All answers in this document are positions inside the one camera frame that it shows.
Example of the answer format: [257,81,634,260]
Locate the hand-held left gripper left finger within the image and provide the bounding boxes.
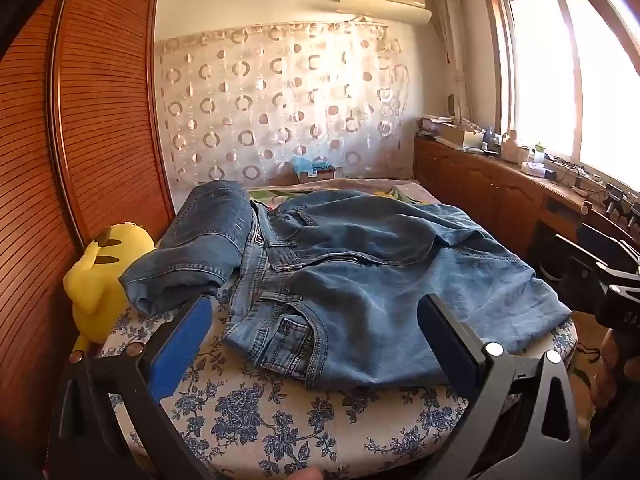
[47,294,216,480]

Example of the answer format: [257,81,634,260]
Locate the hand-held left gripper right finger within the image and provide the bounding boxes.
[415,293,583,480]

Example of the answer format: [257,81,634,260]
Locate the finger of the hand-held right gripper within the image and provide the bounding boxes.
[595,284,640,332]
[542,234,640,287]

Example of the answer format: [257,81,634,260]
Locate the light blue denim pants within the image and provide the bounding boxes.
[222,190,572,392]

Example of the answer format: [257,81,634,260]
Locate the dark blue denim pants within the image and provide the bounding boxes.
[119,180,261,317]

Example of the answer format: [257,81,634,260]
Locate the person's right hand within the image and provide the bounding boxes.
[592,330,624,409]

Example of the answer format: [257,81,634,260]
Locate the wooden chair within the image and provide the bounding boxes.
[575,201,640,261]

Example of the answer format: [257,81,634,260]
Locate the yellow plush toy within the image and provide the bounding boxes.
[63,221,156,356]

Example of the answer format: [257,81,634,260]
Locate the wooden cabinet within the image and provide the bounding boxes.
[412,135,640,271]

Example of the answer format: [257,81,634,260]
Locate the white plastic bottle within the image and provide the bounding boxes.
[501,130,522,162]

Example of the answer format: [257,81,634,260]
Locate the colourful flower blanket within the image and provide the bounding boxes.
[245,177,442,207]

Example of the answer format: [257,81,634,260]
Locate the white cardboard box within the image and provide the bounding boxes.
[439,122,483,150]

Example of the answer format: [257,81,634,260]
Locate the large window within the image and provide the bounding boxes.
[482,0,640,192]

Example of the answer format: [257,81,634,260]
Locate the stack of papers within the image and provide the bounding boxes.
[417,116,455,137]

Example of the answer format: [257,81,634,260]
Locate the cardboard box with blue tissue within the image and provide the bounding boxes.
[292,156,346,185]

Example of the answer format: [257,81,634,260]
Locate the wooden slatted wardrobe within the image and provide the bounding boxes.
[0,0,176,461]

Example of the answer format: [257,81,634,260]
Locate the white window drape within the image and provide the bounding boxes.
[432,0,473,121]

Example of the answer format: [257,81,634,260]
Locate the sheer circle-patterned curtain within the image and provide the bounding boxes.
[155,22,416,187]

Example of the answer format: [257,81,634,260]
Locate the power strip with cables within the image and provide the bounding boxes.
[545,160,603,197]

